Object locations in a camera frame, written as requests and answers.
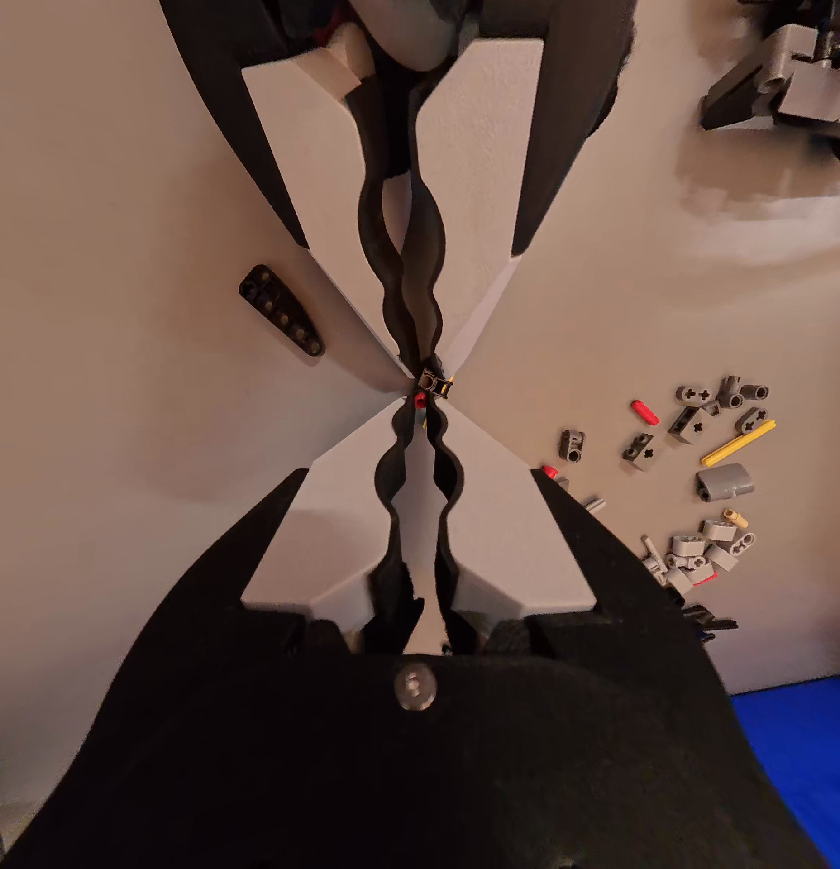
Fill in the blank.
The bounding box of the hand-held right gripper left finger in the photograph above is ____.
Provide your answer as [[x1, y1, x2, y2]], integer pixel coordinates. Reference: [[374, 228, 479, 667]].
[[242, 397, 415, 653]]

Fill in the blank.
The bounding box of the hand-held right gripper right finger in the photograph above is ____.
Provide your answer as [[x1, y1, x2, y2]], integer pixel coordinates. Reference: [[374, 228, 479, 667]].
[[425, 399, 597, 653]]

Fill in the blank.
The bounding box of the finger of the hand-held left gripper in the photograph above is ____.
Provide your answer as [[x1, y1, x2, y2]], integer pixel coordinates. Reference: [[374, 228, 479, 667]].
[[412, 38, 546, 376], [241, 24, 424, 380]]

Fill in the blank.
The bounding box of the pile of lego pieces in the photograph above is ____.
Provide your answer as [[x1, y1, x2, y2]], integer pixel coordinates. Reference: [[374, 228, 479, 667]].
[[541, 375, 777, 646]]

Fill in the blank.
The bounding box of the partly built lego car model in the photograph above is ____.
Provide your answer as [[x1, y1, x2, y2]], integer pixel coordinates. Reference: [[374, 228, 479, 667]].
[[698, 0, 840, 164]]

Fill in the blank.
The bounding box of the blue plastic bin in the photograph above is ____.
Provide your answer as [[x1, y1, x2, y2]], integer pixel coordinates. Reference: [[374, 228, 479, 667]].
[[729, 672, 840, 869]]

